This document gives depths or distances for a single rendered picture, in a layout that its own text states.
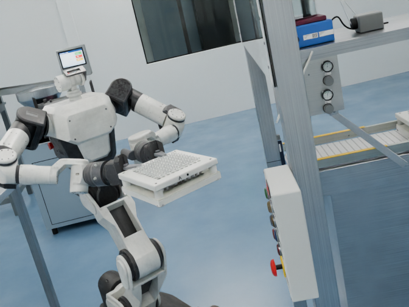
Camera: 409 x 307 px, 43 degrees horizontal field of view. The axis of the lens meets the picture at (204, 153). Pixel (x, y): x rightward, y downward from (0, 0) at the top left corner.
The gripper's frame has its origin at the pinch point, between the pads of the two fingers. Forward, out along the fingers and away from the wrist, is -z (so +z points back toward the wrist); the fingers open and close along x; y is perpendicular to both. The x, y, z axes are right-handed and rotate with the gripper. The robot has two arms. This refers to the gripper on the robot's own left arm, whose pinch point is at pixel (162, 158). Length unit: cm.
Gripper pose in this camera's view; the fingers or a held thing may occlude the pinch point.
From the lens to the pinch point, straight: 186.2
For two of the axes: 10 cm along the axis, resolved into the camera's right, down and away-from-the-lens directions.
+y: -8.6, 3.2, -4.0
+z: -4.6, -1.4, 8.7
